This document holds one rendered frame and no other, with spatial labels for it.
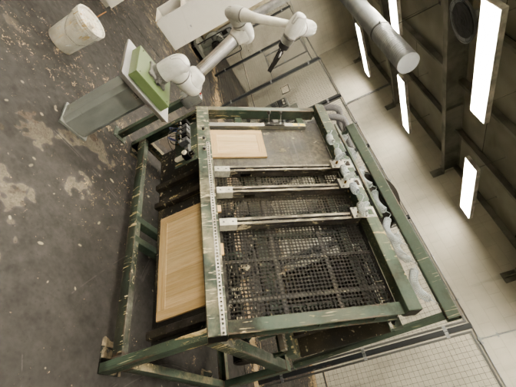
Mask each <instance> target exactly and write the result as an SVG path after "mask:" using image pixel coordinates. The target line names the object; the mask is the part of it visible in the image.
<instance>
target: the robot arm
mask: <svg viewBox="0 0 516 387"><path fill-rule="evenodd" d="M224 14H225V16H226V17H227V19H229V20H230V23H231V25H232V26H233V27H232V29H231V31H230V34H229V35H228V36H227V37H226V38H225V39H224V40H223V41H222V42H221V43H219V44H218V46H216V47H215V49H213V50H212V52H211V53H209V54H208V56H206V57H205V58H204V59H203V60H202V61H201V62H200V63H199V64H198V65H197V66H196V67H195V66H190V62H189V60H188V58H187V57H186V56H185V55H183V54H174V55H170V56H168V57H166V58H165V59H163V60H161V61H160V62H158V63H157V64H154V63H153V62H152V61H150V69H149V72H148V74H149V75H150V76H151V77H152V78H153V79H154V80H155V81H156V85H157V86H160V87H161V89H162V90H163V91H165V84H166V83H168V82H170V81H172V82H173V83H175V84H176V86H178V88H179V89H181V90H182V92H184V93H185V94H188V95H190V96H197V95H198V94H199V93H200V92H201V90H202V84H203V83H204V81H205V77H204V76H205V75H206V74H207V73H208V72H210V71H211V70H212V69H213V68H214V67H215V66H216V65H217V64H218V63H219V62H220V61H221V60H222V59H224V58H225V57H226V56H227V55H228V54H229V53H230V52H231V51H232V50H233V49H234V48H235V47H236V46H237V45H241V44H245V45H248V44H249V43H251V42H252V41H253V39H254V30H253V26H252V25H251V23H258V24H263V25H272V26H277V27H282V28H286V29H285V31H284V33H283V35H282V37H281V39H280V40H281V41H280V43H279V44H278V45H279V49H278V51H277V53H276V55H275V57H274V59H273V62H271V65H270V66H269V68H268V70H267V71H268V72H270V73H271V71H272V70H273V68H274V67H275V66H276V64H277V62H278V61H279V60H280V58H281V57H282V54H283V51H287V50H288V49H289V47H290V46H291V45H292V44H293V42H294V41H295V39H296V38H298V37H299V36H301V37H310V36H312V35H314V34H315V33H316V28H317V26H316V23H315V22H314V21H313V20H309V19H307V18H306V16H305V15H304V14H303V13H302V12H296V13H295V14H294V15H293V16H292V18H291V19H290V20H287V19H283V18H276V17H272V16H268V15H261V14H258V13H255V12H252V11H250V10H249V9H247V8H244V7H242V6H239V5H229V6H228V7H226V9H225V11H224Z"/></svg>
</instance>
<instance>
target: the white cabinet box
mask: <svg viewBox="0 0 516 387"><path fill-rule="evenodd" d="M261 1H262V0H169V1H168V2H166V3H164V4H162V5H161V6H159V7H158V8H157V13H156V21H155V22H156V23H157V25H158V27H159V28H160V29H161V31H162V32H163V33H164V35H165V36H166V38H167V40H168V41H169V42H170V43H171V45H172V46H173V48H174V49H175V51H176V50H177V49H178V48H181V47H183V46H184V45H186V44H188V43H189V42H191V41H193V40H194V39H196V38H199V37H200V36H201V35H203V34H205V33H207V32H208V31H210V30H212V29H214V28H215V27H217V26H219V25H221V24H223V23H224V22H226V21H228V20H229V19H227V17H226V16H225V14H224V11H225V9H226V7H228V6H229V5H239V6H242V7H244V8H247V9H248V8H251V7H252V6H254V5H256V4H257V3H259V2H261Z"/></svg>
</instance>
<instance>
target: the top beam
mask: <svg viewBox="0 0 516 387"><path fill-rule="evenodd" d="M313 110H314V114H313V116H314V118H315V120H316V123H317V125H318V127H319V130H320V132H321V134H322V137H323V139H324V141H325V142H326V146H327V147H328V149H329V152H330V154H331V157H332V159H333V160H335V157H336V156H335V154H334V150H335V149H336V148H338V146H339V148H340V149H341V151H342V152H344V153H345V149H344V147H343V145H342V143H341V140H340V139H339V136H338V134H337V133H336V130H335V128H334V127H333V125H332V122H331V120H330V119H329V116H328V114H327V113H326V110H325V108H324V107H323V105H322V104H314V105H313ZM331 131H332V133H331V135H332V136H333V139H335V143H337V144H333V145H329V144H328V143H327V141H326V135H327V134H330V132H331ZM359 189H360V191H359V193H360V194H356V195H355V194H352V192H351V190H350V189H349V188H348V190H347V193H348V195H349V198H350V200H351V201H352V205H353V206H354V207H356V205H357V203H358V202H361V201H362V198H363V197H364V199H363V201H362V202H364V203H365V201H368V202H369V198H368V196H367V194H366V192H365V190H364V188H363V187H359ZM361 194H362V195H361ZM363 195H364V196H363ZM360 223H361V224H362V227H363V229H364V231H365V234H366V236H367V238H368V240H369V243H370V245H371V247H372V250H373V252H374V254H375V257H376V259H377V261H378V263H379V265H380V268H381V270H382V272H383V275H384V277H385V280H386V282H387V283H388V285H389V288H390V290H391V292H392V295H393V297H394V299H395V301H396V302H398V301H399V302H400V303H401V304H402V307H403V309H404V310H405V314H402V316H414V315H416V314H418V313H419V312H420V311H422V306H421V304H420V302H419V301H418V298H417V296H416V294H415V291H414V289H413V288H412V285H411V283H410V282H409V279H408V277H407V276H406V274H405V271H404V270H403V268H402V265H401V263H400V262H399V258H398V257H397V255H396V253H395V251H394V249H393V247H392V245H391V243H390V241H389V238H388V237H387V235H386V233H385V231H384V229H383V227H382V225H381V223H380V221H379V218H378V216H377V217H365V218H361V220H360Z"/></svg>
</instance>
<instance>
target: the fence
mask: <svg viewBox="0 0 516 387"><path fill-rule="evenodd" d="M284 124H285V126H265V124H264V123H215V122H210V129H297V130H305V129H306V125H305V123H284ZM293 124H298V126H293ZM299 124H304V125H305V126H300V125H299Z"/></svg>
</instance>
